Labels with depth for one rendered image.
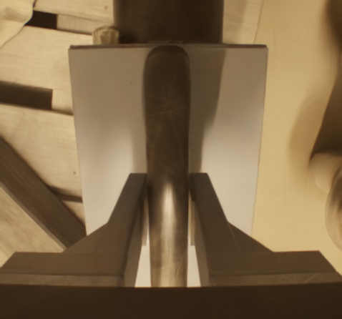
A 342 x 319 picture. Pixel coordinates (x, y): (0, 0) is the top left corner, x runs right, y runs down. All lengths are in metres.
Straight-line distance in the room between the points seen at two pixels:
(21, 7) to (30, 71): 0.10
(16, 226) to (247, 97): 0.42
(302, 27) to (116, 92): 0.53
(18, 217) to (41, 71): 0.25
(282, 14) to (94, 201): 0.56
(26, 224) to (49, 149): 0.14
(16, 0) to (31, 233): 0.38
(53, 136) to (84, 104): 0.32
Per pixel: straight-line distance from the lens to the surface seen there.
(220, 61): 0.18
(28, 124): 0.52
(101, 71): 0.18
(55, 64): 0.48
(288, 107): 0.64
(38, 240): 0.49
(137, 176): 0.15
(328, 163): 0.64
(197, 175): 0.15
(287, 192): 0.70
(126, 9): 0.22
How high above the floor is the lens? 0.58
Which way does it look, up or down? 75 degrees down
